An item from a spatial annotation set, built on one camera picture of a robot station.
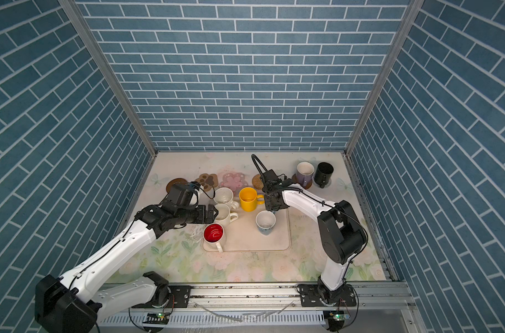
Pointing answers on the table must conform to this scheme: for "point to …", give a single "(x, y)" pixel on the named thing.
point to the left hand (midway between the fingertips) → (214, 213)
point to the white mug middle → (224, 217)
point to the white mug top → (224, 195)
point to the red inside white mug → (213, 233)
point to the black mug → (323, 173)
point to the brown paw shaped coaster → (207, 181)
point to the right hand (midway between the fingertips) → (274, 204)
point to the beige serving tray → (207, 249)
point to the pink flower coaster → (235, 181)
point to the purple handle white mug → (304, 172)
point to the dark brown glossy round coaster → (173, 181)
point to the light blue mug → (266, 220)
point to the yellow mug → (249, 199)
